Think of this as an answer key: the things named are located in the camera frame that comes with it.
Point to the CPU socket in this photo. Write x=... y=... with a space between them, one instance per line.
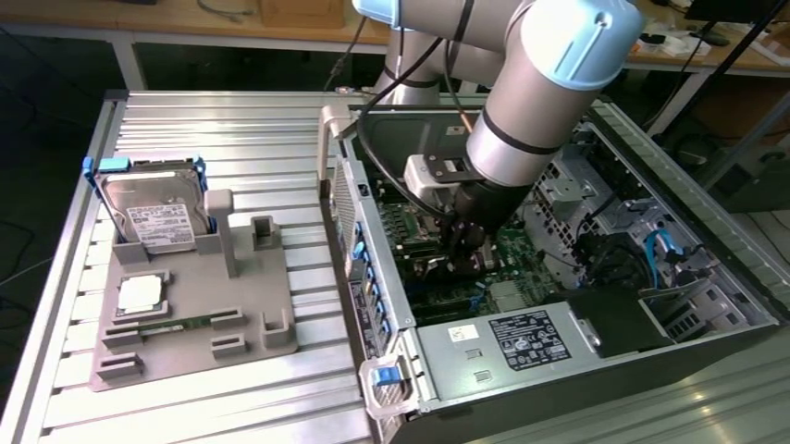
x=427 y=227

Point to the green motherboard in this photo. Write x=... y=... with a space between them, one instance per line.
x=524 y=259

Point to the silver metal disk bay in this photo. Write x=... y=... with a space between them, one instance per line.
x=567 y=217

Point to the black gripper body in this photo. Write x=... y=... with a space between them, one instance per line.
x=487 y=205

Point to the wooden desk with white legs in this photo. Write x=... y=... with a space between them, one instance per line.
x=92 y=18

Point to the green RAM stick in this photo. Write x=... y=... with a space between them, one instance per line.
x=175 y=324

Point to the silver CPU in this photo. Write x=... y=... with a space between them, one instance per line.
x=143 y=296

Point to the hard disk in blue caddy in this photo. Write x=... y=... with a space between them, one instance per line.
x=153 y=222

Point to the orange and white clutter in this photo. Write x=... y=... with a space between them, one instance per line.
x=669 y=44

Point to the open black PC case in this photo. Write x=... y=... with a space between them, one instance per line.
x=616 y=384

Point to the graphics card with silver bracket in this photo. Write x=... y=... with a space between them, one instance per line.
x=432 y=273

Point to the slanted black pole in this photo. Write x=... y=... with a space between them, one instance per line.
x=729 y=51

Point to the black plastic air duct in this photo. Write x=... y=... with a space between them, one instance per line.
x=616 y=324

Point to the black computer tower on floor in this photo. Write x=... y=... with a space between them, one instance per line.
x=753 y=185

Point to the black installed RAM stick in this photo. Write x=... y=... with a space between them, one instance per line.
x=419 y=253

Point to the black monitor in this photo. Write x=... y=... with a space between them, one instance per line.
x=741 y=9

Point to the grey power supply unit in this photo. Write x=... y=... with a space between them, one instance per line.
x=456 y=365

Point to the silver chipset heat sink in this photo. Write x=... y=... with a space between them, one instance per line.
x=514 y=296

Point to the grey plastic parts rack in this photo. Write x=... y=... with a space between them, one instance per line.
x=247 y=287

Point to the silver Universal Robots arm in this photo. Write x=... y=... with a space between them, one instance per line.
x=543 y=92

